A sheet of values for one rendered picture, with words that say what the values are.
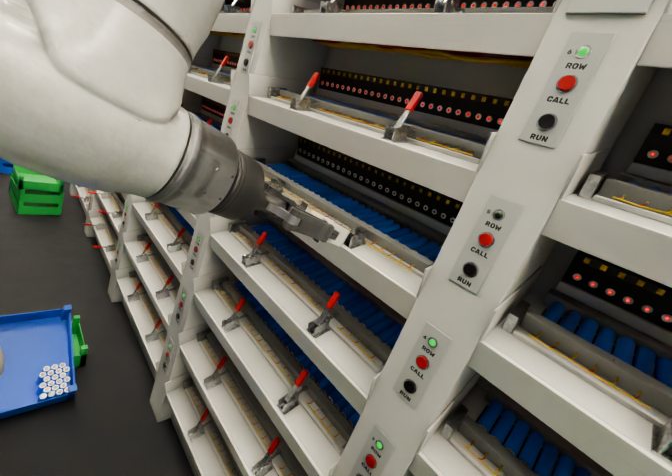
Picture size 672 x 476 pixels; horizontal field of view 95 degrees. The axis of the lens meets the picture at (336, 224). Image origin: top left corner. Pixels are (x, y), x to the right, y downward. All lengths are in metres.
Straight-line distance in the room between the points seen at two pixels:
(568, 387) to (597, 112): 0.30
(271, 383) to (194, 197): 0.56
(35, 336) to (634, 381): 1.54
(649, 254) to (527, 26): 0.29
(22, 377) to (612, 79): 1.56
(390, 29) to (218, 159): 0.40
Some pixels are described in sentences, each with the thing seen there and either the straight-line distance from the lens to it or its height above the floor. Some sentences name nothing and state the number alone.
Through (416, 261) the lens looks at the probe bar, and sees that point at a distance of 0.52.
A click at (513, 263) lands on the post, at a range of 0.43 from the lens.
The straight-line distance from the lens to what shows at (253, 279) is 0.75.
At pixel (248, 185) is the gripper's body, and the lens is 0.34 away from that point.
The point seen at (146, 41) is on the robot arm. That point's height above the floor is 1.08.
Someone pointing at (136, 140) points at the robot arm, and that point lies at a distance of 0.27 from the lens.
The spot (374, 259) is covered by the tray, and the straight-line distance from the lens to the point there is 0.53.
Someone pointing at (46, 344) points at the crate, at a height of 0.09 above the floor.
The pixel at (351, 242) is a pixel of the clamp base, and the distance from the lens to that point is 0.54.
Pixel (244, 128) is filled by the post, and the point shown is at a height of 1.01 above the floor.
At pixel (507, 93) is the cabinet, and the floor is 1.25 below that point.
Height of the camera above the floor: 1.06
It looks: 14 degrees down
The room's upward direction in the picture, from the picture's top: 21 degrees clockwise
